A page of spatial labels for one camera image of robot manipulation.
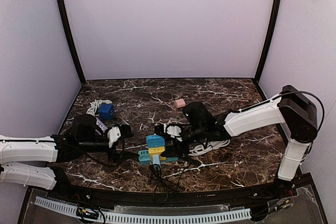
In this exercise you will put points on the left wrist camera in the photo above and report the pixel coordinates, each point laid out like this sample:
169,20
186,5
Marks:
117,132

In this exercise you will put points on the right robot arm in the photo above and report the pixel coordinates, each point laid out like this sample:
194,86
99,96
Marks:
291,107

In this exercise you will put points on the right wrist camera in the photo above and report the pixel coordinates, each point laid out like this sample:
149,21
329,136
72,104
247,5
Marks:
169,131

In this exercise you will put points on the yellow cube socket adapter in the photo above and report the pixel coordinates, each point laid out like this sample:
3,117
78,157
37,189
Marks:
156,151

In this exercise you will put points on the light blue charger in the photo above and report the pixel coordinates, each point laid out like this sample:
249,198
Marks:
156,161

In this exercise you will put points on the dark blue cube adapter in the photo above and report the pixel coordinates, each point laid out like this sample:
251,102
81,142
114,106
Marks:
106,111

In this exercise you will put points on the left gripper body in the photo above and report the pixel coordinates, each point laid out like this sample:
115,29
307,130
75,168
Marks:
118,159

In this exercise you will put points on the pink charger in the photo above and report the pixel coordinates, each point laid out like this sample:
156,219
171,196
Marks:
179,103

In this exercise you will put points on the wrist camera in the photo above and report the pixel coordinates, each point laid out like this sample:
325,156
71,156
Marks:
169,131
117,132

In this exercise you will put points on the blue square socket adapter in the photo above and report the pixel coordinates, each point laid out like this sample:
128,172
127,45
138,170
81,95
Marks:
154,141

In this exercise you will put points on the teal power strip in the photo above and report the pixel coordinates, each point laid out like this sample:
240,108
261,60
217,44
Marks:
144,158

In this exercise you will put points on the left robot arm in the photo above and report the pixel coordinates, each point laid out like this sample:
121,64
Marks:
84,138

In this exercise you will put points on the white slotted cable duct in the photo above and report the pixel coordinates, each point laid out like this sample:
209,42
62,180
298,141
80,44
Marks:
141,215

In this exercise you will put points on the purple power strip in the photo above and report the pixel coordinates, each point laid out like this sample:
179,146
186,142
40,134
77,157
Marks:
101,127

